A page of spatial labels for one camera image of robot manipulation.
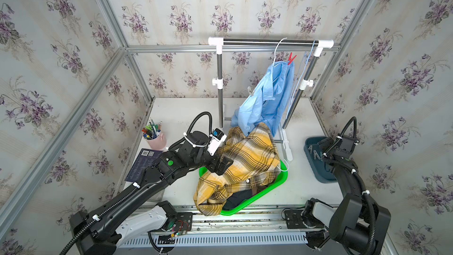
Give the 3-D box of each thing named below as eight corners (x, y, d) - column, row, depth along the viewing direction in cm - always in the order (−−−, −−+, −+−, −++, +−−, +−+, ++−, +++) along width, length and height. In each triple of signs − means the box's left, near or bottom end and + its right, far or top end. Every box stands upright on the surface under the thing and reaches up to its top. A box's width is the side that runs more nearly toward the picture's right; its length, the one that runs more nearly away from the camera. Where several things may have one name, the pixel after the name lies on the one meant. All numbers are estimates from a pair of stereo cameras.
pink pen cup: (148, 151, 98) (138, 138, 87) (154, 132, 106) (146, 118, 96) (165, 151, 98) (158, 138, 87) (170, 132, 106) (164, 118, 96)
